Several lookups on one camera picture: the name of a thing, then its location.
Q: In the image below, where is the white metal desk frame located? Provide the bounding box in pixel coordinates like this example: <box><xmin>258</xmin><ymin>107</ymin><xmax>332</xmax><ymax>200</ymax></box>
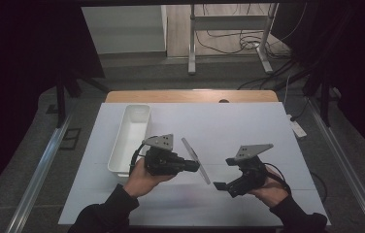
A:
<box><xmin>187</xmin><ymin>3</ymin><xmax>280</xmax><ymax>76</ymax></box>

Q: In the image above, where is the aluminium rail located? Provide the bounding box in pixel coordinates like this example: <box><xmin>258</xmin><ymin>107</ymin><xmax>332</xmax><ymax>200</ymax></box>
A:
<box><xmin>13</xmin><ymin>111</ymin><xmax>76</xmax><ymax>233</ymax></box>
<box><xmin>309</xmin><ymin>96</ymin><xmax>365</xmax><ymax>233</ymax></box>

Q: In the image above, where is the black curtain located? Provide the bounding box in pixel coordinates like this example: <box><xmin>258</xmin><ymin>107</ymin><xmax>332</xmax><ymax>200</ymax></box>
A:
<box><xmin>272</xmin><ymin>0</ymin><xmax>365</xmax><ymax>164</ymax></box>
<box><xmin>0</xmin><ymin>0</ymin><xmax>106</xmax><ymax>208</ymax></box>

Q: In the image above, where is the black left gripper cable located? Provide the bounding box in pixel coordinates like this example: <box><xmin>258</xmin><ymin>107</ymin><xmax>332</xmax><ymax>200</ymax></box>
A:
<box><xmin>128</xmin><ymin>142</ymin><xmax>149</xmax><ymax>178</ymax></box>

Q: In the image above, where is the black power strip cable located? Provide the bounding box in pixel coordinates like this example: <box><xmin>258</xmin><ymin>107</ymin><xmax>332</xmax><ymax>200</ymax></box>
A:
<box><xmin>289</xmin><ymin>96</ymin><xmax>312</xmax><ymax>122</ymax></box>

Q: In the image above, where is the iridescent phone case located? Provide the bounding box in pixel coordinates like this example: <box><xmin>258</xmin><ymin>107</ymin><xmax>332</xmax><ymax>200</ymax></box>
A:
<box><xmin>181</xmin><ymin>137</ymin><xmax>212</xmax><ymax>185</ymax></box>

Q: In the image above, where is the black floor frame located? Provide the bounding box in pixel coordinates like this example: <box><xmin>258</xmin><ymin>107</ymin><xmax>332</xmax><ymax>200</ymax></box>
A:
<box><xmin>58</xmin><ymin>127</ymin><xmax>83</xmax><ymax>150</ymax></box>

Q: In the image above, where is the wooden table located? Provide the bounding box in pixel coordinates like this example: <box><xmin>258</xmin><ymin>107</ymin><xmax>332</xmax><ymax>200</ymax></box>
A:
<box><xmin>105</xmin><ymin>89</ymin><xmax>280</xmax><ymax>104</ymax></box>

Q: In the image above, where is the person's left hand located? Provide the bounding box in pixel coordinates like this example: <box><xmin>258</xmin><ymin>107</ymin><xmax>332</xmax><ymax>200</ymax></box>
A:
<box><xmin>123</xmin><ymin>157</ymin><xmax>176</xmax><ymax>199</ymax></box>

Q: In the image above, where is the white power strip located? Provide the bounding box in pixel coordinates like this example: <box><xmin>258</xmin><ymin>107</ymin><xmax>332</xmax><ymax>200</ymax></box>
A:
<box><xmin>286</xmin><ymin>114</ymin><xmax>308</xmax><ymax>139</ymax></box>

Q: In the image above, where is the white cabinet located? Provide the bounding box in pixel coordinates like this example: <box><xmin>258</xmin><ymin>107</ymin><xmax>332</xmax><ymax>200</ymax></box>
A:
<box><xmin>81</xmin><ymin>4</ymin><xmax>169</xmax><ymax>55</ymax></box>

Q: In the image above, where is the white table mat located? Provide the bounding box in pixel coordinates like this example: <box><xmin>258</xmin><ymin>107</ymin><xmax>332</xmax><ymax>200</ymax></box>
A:
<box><xmin>57</xmin><ymin>102</ymin><xmax>332</xmax><ymax>227</ymax></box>

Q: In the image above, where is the tangle of black floor cables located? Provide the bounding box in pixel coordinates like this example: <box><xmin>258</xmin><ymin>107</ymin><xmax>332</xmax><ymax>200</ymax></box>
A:
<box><xmin>195</xmin><ymin>3</ymin><xmax>308</xmax><ymax>91</ymax></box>

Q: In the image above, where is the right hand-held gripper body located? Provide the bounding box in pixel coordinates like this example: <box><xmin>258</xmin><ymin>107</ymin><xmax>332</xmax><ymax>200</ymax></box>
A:
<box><xmin>227</xmin><ymin>143</ymin><xmax>275</xmax><ymax>199</ymax></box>

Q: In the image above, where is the person's right hand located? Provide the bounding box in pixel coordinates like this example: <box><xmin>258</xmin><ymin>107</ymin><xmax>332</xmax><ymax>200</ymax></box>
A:
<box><xmin>248</xmin><ymin>166</ymin><xmax>290</xmax><ymax>209</ymax></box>

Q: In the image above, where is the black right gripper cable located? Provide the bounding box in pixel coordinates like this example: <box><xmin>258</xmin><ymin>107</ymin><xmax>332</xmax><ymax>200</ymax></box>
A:
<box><xmin>262</xmin><ymin>161</ymin><xmax>329</xmax><ymax>203</ymax></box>

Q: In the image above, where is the black metal stand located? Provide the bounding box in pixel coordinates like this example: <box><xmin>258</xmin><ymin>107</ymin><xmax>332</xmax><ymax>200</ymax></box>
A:
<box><xmin>46</xmin><ymin>70</ymin><xmax>111</xmax><ymax>129</ymax></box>
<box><xmin>301</xmin><ymin>72</ymin><xmax>335</xmax><ymax>128</ymax></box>

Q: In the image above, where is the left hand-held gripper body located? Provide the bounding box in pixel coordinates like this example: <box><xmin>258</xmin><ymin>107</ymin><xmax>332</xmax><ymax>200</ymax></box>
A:
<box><xmin>142</xmin><ymin>133</ymin><xmax>185</xmax><ymax>177</ymax></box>

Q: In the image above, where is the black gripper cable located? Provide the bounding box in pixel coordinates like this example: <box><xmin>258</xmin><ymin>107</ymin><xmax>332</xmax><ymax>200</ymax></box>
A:
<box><xmin>128</xmin><ymin>142</ymin><xmax>149</xmax><ymax>178</ymax></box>
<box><xmin>262</xmin><ymin>161</ymin><xmax>329</xmax><ymax>203</ymax></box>

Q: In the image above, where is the white plastic storage bin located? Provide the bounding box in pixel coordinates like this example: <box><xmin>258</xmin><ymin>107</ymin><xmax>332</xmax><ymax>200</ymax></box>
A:
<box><xmin>107</xmin><ymin>104</ymin><xmax>153</xmax><ymax>179</ymax></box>

